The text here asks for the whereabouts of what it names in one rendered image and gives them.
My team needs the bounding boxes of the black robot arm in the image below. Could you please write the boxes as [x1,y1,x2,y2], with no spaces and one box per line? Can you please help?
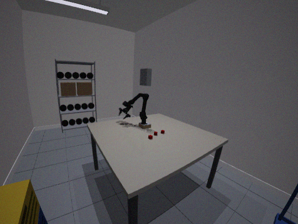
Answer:
[122,93,149,125]

